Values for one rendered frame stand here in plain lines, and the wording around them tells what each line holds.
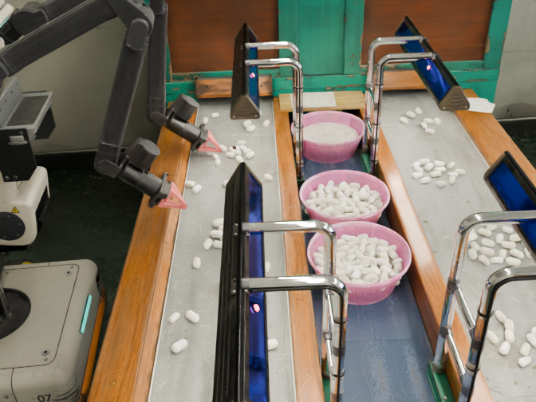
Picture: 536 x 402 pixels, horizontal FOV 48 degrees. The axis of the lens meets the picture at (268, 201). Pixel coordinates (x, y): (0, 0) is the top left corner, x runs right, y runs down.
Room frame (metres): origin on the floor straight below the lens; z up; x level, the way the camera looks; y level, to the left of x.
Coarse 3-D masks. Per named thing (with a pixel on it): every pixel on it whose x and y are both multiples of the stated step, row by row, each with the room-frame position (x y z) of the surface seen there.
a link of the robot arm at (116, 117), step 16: (128, 32) 1.40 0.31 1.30; (144, 32) 1.34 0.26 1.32; (128, 48) 1.36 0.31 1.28; (144, 48) 1.36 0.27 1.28; (128, 64) 1.37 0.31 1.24; (128, 80) 1.37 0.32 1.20; (112, 96) 1.37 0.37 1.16; (128, 96) 1.37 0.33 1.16; (112, 112) 1.36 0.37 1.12; (128, 112) 1.37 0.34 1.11; (112, 128) 1.36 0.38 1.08; (112, 144) 1.36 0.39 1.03; (96, 160) 1.35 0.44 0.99; (112, 160) 1.36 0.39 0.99
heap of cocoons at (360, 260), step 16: (352, 240) 1.30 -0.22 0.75; (368, 240) 1.30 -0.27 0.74; (384, 240) 1.29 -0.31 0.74; (320, 256) 1.24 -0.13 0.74; (352, 256) 1.23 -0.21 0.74; (368, 256) 1.23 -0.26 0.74; (384, 256) 1.22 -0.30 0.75; (336, 272) 1.17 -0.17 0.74; (352, 272) 1.19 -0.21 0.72; (368, 272) 1.17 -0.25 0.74; (384, 272) 1.16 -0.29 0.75; (400, 272) 1.18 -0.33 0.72; (384, 288) 1.11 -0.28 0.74
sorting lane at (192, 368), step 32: (224, 128) 2.01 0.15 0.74; (256, 128) 2.00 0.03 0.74; (192, 160) 1.78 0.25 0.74; (224, 160) 1.77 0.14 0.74; (256, 160) 1.76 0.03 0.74; (192, 192) 1.58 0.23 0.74; (224, 192) 1.57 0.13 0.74; (192, 224) 1.41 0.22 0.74; (192, 256) 1.26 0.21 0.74; (192, 288) 1.13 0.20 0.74; (288, 320) 1.01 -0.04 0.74; (160, 352) 0.93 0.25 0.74; (192, 352) 0.92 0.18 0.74; (288, 352) 0.91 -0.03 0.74; (160, 384) 0.84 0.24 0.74; (192, 384) 0.83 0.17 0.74; (288, 384) 0.82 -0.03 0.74
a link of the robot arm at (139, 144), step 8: (136, 144) 1.38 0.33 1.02; (144, 144) 1.39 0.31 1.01; (152, 144) 1.41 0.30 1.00; (120, 152) 1.43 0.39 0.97; (128, 152) 1.37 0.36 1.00; (136, 152) 1.38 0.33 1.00; (144, 152) 1.37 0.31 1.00; (152, 152) 1.37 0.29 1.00; (104, 160) 1.35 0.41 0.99; (120, 160) 1.38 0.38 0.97; (136, 160) 1.37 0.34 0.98; (144, 160) 1.37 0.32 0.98; (152, 160) 1.38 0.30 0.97; (104, 168) 1.35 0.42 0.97; (112, 168) 1.35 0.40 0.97; (120, 168) 1.35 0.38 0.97; (144, 168) 1.37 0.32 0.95; (112, 176) 1.35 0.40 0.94
